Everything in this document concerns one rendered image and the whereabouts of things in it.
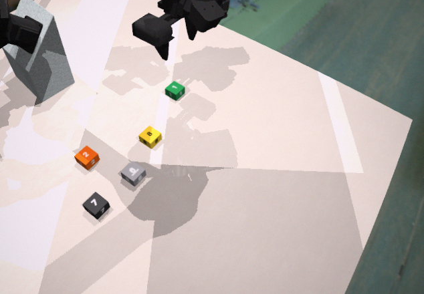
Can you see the yellow block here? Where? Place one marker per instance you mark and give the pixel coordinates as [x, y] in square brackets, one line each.
[150, 137]

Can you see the small green block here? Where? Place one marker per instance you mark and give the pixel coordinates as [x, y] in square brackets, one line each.
[174, 90]

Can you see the orange block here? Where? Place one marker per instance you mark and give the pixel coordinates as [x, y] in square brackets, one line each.
[87, 157]

